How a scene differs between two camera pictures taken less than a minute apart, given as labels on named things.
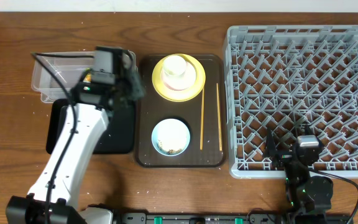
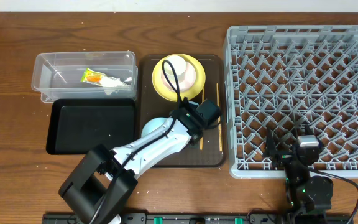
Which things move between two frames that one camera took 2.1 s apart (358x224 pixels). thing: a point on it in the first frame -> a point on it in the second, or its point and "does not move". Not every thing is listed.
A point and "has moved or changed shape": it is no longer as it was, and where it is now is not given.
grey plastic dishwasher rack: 284,78 does not move
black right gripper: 283,157 does not move
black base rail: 235,218 does not move
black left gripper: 134,86 -> 196,137
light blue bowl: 170,137 has moved or changed shape
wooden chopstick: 219,117 does not move
